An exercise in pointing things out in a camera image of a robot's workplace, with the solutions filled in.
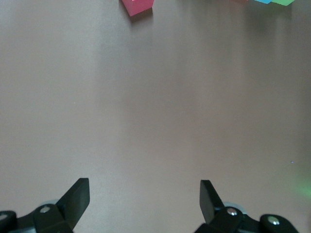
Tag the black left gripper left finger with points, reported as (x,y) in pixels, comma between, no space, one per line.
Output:
(75,204)

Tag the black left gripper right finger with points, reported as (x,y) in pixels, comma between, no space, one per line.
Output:
(211,206)

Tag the blue foam cube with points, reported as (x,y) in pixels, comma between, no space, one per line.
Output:
(263,1)

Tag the green foam cube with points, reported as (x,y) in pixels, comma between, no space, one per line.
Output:
(283,2)

